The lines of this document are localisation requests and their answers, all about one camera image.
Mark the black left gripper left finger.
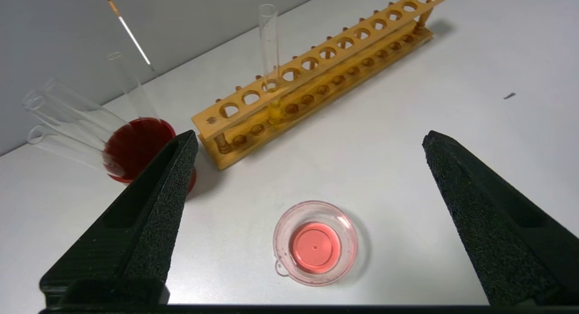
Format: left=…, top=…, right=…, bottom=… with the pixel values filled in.
left=40, top=130, right=199, bottom=305

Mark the red plastic cup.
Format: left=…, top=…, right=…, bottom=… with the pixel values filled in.
left=104, top=117, right=197, bottom=195

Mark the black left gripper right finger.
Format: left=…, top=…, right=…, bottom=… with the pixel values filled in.
left=422, top=131, right=579, bottom=305

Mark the glass beaker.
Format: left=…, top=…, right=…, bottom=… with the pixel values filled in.
left=273, top=200, right=359, bottom=286

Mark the test tube with yellow pigment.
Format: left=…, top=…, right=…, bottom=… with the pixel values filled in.
left=258, top=4, right=283, bottom=122

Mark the wooden test tube rack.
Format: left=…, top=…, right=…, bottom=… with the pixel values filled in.
left=191, top=0, right=454, bottom=171

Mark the empty glass test tube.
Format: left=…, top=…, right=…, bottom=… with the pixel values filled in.
left=105, top=52, right=159, bottom=121
left=23, top=91, right=119, bottom=148
left=44, top=78, right=129, bottom=130

